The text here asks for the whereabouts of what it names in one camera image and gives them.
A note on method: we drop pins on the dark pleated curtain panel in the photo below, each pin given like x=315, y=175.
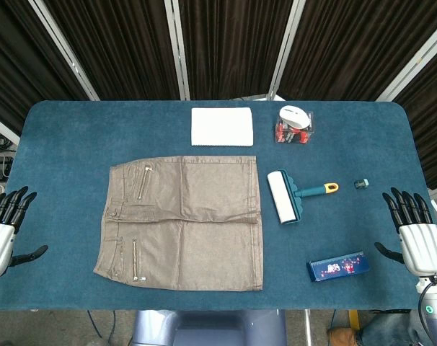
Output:
x=233, y=47
x=435, y=119
x=348, y=47
x=16, y=54
x=114, y=47

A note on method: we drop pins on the clear box with red items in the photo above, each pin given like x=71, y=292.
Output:
x=290, y=137

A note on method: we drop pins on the blue jeans leg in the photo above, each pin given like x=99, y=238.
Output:
x=388, y=331

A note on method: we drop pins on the white computer mouse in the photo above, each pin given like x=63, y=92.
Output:
x=293, y=116

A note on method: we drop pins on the taupe shiny mini skirt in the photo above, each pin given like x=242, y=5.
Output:
x=189, y=223

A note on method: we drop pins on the dark blue printed box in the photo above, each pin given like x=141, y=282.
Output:
x=339, y=266

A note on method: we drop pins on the lavender robot torso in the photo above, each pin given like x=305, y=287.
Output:
x=211, y=329

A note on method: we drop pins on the white table leg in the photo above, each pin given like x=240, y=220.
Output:
x=307, y=328

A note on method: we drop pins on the white folded towel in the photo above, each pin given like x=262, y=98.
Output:
x=222, y=126

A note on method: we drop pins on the blue table cloth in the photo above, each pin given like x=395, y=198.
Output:
x=78, y=137

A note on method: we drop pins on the brown shoe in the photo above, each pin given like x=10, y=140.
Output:
x=343, y=337

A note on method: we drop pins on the small dark clip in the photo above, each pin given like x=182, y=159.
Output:
x=362, y=183

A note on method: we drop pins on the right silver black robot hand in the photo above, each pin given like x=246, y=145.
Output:
x=420, y=248

